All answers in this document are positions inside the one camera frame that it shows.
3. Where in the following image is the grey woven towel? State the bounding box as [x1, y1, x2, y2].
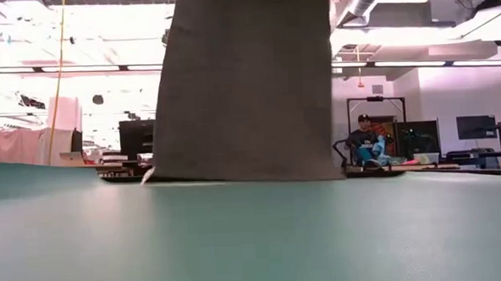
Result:
[132, 0, 347, 190]

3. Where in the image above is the green table mat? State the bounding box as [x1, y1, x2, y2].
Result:
[0, 137, 501, 281]

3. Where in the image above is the person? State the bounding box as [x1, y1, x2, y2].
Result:
[343, 112, 395, 171]

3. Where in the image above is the long ceiling light bar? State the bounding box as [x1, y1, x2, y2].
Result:
[0, 44, 501, 89]

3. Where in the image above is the pink fabric partition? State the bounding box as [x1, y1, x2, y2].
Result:
[0, 95, 85, 169]

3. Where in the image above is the black robot station frame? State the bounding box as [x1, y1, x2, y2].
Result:
[345, 94, 408, 131]

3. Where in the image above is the silver ventilation duct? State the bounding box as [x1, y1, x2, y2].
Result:
[336, 0, 399, 27]

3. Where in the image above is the yellow cable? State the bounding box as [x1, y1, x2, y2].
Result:
[40, 0, 74, 167]

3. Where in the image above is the black wall monitor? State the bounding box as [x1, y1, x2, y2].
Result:
[455, 113, 498, 141]

